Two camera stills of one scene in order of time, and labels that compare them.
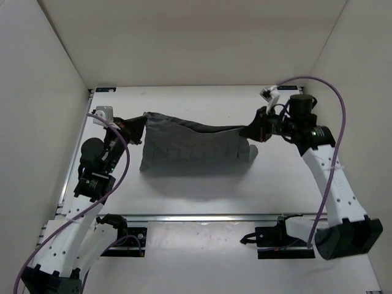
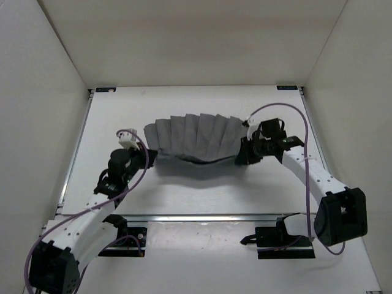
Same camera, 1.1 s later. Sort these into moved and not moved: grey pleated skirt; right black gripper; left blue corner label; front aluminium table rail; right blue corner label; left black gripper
Moved: right black gripper; left black gripper; grey pleated skirt
Not moved: right blue corner label; front aluminium table rail; left blue corner label
